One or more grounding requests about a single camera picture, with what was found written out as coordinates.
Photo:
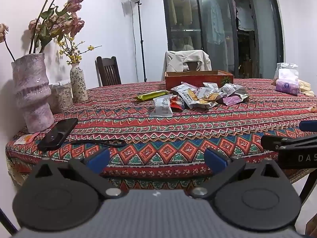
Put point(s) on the hanging light blue shirt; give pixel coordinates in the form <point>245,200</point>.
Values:
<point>215,24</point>

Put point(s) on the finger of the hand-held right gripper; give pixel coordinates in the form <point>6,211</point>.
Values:
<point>275,142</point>
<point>308,125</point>

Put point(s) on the pile of snack packets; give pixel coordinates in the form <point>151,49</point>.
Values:
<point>198,96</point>

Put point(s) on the clear plastic bag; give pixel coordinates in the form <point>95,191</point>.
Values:
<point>287,72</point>

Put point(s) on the beige jacket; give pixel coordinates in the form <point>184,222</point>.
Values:
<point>173,62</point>

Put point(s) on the purple tissue pack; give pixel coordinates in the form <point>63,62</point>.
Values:
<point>287,86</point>

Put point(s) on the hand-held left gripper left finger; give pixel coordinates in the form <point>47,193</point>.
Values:
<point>99,157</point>

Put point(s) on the yellow flower twigs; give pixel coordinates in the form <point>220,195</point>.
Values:
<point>73,58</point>

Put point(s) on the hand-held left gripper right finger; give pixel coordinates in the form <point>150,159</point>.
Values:
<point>215,158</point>

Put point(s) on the small floral vase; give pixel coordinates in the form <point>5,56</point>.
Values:
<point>78,84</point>

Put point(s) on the pink ceramic vase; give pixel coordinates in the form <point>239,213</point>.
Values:
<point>32,91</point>

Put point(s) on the hanging white garment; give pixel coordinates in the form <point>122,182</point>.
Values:
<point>245,17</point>

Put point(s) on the dark wooden chair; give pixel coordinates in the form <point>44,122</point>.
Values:
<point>107,70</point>

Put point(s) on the orange paper card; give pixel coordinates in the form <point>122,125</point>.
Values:
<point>24,138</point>

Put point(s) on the yellow-green snack bar packet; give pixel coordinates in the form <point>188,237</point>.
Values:
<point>151,95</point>

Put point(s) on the pink snack packet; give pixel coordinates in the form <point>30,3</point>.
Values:
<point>231,100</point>

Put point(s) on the red foil snack packet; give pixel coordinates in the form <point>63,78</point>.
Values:
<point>177,103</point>

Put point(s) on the dried pink roses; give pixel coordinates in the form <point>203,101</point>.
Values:
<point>75,27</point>

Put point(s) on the black phone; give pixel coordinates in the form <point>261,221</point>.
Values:
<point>58,133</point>

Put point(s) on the white printed snack packet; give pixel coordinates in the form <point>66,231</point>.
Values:
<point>161,106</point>

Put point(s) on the red cardboard box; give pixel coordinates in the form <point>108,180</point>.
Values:
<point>198,80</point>

